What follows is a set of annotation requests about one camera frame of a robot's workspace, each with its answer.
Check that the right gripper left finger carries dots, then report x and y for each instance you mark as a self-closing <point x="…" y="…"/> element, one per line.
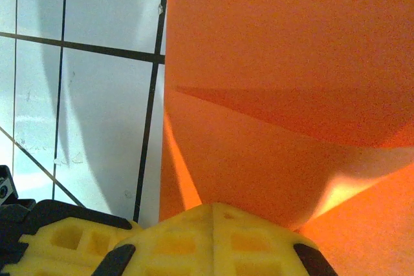
<point x="174" y="250"/>

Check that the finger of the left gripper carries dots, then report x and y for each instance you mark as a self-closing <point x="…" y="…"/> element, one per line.
<point x="64" y="243"/>

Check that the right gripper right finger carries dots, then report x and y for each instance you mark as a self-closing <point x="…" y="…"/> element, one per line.
<point x="252" y="250"/>

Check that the orange paper sheet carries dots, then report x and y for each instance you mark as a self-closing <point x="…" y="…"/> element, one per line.
<point x="275" y="46"/>

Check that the white gridded table mat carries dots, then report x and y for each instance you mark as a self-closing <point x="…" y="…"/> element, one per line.
<point x="97" y="111"/>

